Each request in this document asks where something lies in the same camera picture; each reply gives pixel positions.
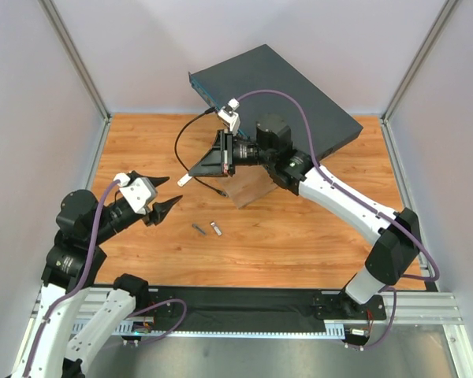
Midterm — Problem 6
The blue-faced grey network switch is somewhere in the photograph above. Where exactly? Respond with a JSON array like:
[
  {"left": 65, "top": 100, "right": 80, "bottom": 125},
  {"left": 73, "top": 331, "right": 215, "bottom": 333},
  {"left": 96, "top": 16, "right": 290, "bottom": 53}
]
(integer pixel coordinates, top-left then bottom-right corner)
[{"left": 188, "top": 44, "right": 363, "bottom": 160}]

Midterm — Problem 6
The silver sfp module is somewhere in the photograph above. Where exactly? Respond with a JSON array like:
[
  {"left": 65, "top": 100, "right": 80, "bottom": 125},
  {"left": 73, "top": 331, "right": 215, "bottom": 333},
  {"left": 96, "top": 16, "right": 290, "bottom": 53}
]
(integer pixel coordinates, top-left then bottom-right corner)
[
  {"left": 210, "top": 222, "right": 222, "bottom": 236},
  {"left": 192, "top": 224, "right": 207, "bottom": 235},
  {"left": 177, "top": 173, "right": 192, "bottom": 187}
]

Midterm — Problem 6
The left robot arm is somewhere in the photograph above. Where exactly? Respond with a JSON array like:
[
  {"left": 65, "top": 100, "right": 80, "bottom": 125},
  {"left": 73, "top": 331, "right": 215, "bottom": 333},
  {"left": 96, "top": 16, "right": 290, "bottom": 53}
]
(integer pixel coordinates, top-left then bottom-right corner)
[{"left": 11, "top": 171, "right": 185, "bottom": 377}]

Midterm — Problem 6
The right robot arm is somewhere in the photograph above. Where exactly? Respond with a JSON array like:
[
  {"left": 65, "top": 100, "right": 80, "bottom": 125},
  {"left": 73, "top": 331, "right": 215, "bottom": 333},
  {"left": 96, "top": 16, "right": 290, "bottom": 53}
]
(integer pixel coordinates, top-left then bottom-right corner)
[{"left": 188, "top": 111, "right": 423, "bottom": 305}]

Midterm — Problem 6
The wooden support board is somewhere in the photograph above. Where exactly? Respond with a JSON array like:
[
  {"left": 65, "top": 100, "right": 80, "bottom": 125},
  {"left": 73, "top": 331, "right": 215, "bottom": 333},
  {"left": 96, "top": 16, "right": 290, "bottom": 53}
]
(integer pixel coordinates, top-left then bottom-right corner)
[{"left": 217, "top": 166, "right": 277, "bottom": 209}]

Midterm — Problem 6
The black cloth strip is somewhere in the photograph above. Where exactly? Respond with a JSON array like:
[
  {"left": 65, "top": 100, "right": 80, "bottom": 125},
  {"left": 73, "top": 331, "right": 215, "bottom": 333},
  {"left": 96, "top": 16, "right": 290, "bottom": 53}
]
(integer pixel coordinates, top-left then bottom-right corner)
[{"left": 150, "top": 286, "right": 386, "bottom": 333}]

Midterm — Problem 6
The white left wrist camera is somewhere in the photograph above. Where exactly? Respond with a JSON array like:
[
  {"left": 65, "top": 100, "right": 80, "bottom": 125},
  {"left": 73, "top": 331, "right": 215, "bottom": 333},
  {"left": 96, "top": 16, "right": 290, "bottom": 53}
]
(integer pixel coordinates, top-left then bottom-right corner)
[{"left": 118, "top": 176, "right": 158, "bottom": 215}]

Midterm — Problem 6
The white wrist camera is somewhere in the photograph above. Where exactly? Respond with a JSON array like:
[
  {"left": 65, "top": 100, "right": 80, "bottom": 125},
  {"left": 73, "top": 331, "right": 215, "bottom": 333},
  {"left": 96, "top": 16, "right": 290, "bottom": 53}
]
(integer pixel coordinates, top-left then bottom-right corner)
[
  {"left": 118, "top": 176, "right": 158, "bottom": 215},
  {"left": 217, "top": 98, "right": 240, "bottom": 135}
]

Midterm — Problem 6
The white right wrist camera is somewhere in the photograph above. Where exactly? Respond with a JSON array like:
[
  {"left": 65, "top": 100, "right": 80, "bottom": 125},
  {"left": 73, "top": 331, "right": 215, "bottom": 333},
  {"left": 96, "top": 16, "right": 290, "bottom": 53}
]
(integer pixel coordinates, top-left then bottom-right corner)
[{"left": 217, "top": 98, "right": 240, "bottom": 135}]

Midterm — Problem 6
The black patch cable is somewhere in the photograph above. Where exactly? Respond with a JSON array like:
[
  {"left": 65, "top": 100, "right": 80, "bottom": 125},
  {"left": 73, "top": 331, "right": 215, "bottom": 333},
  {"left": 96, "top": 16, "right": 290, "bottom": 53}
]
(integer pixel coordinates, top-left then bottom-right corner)
[{"left": 174, "top": 106, "right": 229, "bottom": 198}]

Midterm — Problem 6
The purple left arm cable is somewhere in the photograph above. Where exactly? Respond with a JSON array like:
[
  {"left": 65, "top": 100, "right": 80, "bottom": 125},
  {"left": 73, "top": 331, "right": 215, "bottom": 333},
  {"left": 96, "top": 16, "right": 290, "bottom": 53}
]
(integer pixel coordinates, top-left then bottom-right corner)
[{"left": 21, "top": 176, "right": 187, "bottom": 378}]

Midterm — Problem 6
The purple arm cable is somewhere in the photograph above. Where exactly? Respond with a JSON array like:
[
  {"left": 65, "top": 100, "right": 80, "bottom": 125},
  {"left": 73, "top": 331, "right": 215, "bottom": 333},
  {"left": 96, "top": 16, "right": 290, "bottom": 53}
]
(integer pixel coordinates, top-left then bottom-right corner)
[
  {"left": 236, "top": 89, "right": 441, "bottom": 351},
  {"left": 21, "top": 176, "right": 187, "bottom": 378}
]

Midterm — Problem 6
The aluminium frame post left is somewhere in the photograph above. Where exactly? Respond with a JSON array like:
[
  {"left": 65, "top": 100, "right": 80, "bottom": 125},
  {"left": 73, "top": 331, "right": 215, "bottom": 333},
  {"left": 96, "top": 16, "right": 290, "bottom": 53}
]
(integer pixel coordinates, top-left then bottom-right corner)
[{"left": 38, "top": 0, "right": 112, "bottom": 119}]

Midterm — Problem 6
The aluminium frame post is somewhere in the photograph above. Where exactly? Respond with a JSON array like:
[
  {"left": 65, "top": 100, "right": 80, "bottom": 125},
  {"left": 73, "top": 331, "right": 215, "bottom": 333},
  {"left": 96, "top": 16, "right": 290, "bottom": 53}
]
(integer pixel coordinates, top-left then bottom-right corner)
[
  {"left": 38, "top": 0, "right": 112, "bottom": 119},
  {"left": 382, "top": 0, "right": 462, "bottom": 121}
]

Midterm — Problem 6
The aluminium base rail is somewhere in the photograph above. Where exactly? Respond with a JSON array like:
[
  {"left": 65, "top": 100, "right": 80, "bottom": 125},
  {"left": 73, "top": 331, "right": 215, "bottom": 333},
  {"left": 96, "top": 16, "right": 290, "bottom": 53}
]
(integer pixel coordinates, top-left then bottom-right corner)
[{"left": 31, "top": 285, "right": 464, "bottom": 343}]

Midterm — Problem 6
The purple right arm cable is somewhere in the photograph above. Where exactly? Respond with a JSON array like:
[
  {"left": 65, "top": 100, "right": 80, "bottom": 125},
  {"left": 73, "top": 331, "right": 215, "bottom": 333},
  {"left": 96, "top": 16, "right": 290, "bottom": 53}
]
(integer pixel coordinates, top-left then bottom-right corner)
[{"left": 236, "top": 89, "right": 441, "bottom": 351}]

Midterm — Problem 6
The aluminium frame post right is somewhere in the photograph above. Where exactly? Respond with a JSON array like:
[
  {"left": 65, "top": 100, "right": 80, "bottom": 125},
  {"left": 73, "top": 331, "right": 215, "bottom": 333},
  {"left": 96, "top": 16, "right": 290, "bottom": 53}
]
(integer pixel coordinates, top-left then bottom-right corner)
[{"left": 382, "top": 0, "right": 462, "bottom": 121}]

